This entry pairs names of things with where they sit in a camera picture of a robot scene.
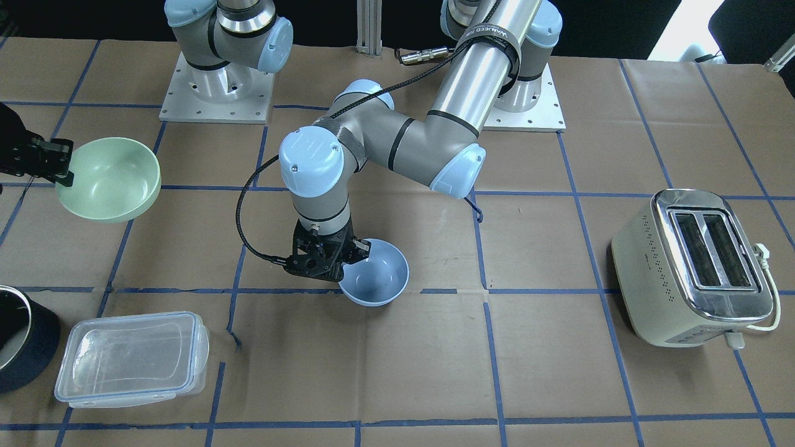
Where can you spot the green bowl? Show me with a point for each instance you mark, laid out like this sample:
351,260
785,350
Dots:
114,180

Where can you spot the dark blue saucepan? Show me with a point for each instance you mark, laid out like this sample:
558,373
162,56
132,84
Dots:
30,335

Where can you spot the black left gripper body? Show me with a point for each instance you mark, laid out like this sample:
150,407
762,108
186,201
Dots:
359,248

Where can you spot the cream chrome toaster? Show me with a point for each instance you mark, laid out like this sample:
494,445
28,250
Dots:
688,273

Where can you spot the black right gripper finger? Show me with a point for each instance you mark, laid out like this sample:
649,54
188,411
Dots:
57,156

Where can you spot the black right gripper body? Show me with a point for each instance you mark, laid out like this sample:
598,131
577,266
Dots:
18,153

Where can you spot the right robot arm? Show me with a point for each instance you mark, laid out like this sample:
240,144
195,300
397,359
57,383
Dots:
230,53

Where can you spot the aluminium frame post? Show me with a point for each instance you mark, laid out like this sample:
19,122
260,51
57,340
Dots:
368,21

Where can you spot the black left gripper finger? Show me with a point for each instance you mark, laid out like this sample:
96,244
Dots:
356,250

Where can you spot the clear plastic food container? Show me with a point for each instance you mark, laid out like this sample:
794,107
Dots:
116,362

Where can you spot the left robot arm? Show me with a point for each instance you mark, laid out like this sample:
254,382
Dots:
502,48

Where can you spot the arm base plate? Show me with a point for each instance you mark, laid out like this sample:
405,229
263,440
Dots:
233,94
531,106

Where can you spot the blue bowl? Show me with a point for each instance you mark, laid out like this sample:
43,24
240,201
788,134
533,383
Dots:
379,279

